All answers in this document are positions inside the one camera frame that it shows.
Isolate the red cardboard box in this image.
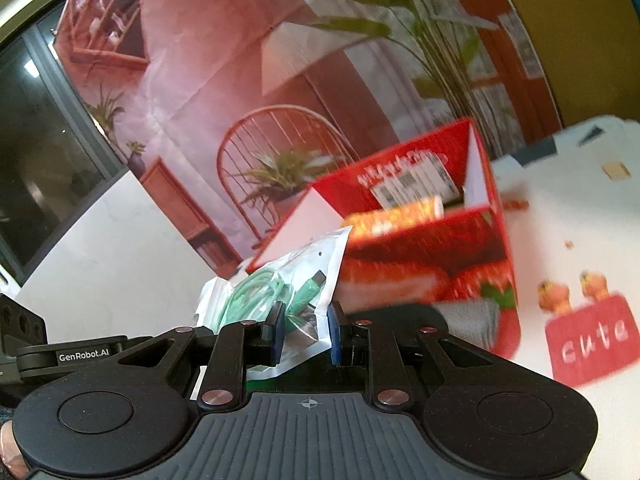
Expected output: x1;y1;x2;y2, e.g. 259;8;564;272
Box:
245;117;523;361

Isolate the grey ribbed cloth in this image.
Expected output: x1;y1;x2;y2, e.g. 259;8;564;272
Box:
440;300;503;348

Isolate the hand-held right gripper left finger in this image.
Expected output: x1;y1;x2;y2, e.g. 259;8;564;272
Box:
117;301;287;411

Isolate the printed wall tapestry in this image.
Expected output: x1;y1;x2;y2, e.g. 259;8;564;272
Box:
52;0;563;281

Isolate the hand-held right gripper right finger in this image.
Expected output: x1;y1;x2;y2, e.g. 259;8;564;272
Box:
326;301;506;409

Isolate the bagged green cable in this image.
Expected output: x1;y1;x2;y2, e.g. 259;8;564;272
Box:
192;226;353;378

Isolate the dark window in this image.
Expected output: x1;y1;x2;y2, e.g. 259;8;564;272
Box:
0;25;131;286

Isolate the wooden panel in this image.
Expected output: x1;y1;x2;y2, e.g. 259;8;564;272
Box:
487;0;640;128

